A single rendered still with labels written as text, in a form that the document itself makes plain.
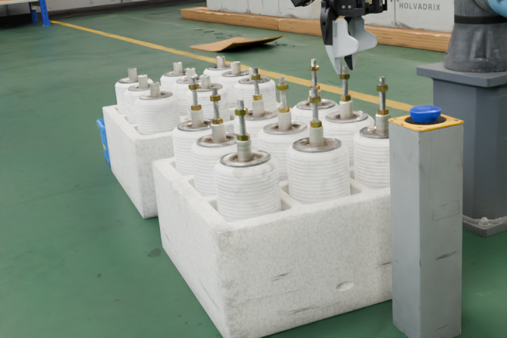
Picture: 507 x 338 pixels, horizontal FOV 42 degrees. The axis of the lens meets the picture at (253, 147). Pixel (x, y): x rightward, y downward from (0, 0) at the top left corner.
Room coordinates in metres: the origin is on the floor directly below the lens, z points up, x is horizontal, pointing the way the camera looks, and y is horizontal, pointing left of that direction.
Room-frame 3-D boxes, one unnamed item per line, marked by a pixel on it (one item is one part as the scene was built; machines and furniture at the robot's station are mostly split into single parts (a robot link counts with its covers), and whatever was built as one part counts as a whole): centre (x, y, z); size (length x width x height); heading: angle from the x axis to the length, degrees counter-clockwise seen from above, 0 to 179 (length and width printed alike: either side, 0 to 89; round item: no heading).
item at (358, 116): (1.13, -0.17, 0.25); 0.08 x 0.08 x 0.01
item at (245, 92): (1.54, -0.01, 0.16); 0.10 x 0.10 x 0.18
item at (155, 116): (1.46, 0.21, 0.16); 0.10 x 0.10 x 0.18
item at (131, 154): (1.61, 0.14, 0.09); 0.39 x 0.39 x 0.18; 20
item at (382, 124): (1.02, -0.21, 0.26); 0.02 x 0.02 x 0.03
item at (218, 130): (1.05, 0.05, 0.26); 0.02 x 0.02 x 0.03
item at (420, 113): (0.85, -0.23, 0.32); 0.04 x 0.04 x 0.02
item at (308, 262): (1.09, -0.06, 0.09); 0.39 x 0.39 x 0.18; 20
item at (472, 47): (1.26, -0.45, 0.35); 0.15 x 0.15 x 0.10
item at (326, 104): (1.24, -0.13, 0.25); 0.08 x 0.08 x 0.01
